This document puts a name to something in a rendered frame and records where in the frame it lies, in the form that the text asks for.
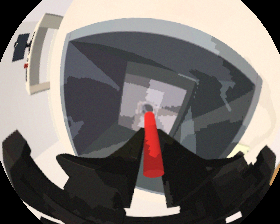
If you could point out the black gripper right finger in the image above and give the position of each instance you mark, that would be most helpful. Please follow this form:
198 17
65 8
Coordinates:
185 173

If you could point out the red peg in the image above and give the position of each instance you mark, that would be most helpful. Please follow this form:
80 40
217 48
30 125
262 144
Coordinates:
153 165

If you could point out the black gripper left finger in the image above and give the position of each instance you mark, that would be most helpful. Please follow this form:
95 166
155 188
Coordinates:
117 172

